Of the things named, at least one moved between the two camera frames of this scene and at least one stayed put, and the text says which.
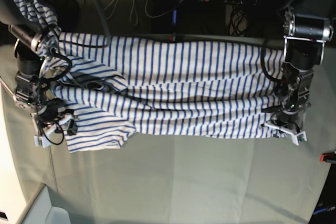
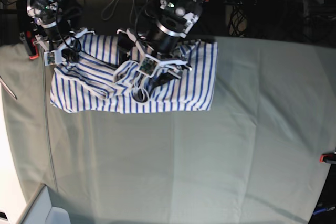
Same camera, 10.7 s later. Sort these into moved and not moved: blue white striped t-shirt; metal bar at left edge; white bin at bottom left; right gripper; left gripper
Moved: right gripper; left gripper; blue white striped t-shirt
Not moved: metal bar at left edge; white bin at bottom left
